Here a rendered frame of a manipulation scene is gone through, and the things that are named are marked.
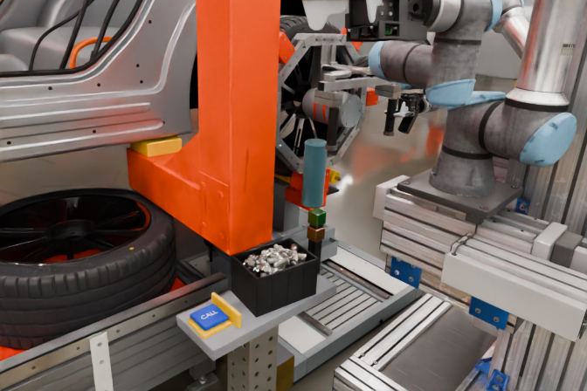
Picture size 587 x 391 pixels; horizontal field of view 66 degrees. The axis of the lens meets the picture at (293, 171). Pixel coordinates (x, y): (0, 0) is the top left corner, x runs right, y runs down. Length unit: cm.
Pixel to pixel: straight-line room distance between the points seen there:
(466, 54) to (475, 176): 40
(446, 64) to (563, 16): 28
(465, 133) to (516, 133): 12
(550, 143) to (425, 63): 32
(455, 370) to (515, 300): 59
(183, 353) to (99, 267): 38
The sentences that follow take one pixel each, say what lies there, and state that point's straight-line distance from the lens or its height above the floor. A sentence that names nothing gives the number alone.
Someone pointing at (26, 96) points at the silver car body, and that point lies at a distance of 155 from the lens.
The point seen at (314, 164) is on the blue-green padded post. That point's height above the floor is 66.
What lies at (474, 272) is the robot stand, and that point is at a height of 71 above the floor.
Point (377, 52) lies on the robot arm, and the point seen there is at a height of 113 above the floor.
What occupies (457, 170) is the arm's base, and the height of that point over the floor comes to 87.
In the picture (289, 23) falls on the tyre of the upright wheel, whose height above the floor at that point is 115.
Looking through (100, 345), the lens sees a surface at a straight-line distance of 135.
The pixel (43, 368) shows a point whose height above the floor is 35.
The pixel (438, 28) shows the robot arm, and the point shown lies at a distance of 75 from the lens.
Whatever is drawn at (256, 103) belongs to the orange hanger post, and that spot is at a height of 96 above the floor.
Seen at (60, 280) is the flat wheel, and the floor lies 49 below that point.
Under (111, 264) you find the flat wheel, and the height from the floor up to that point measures 50.
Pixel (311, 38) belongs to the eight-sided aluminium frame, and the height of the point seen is 111.
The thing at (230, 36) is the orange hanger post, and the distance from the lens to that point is 116.
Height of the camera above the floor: 120
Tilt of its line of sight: 20 degrees down
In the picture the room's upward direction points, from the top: 3 degrees clockwise
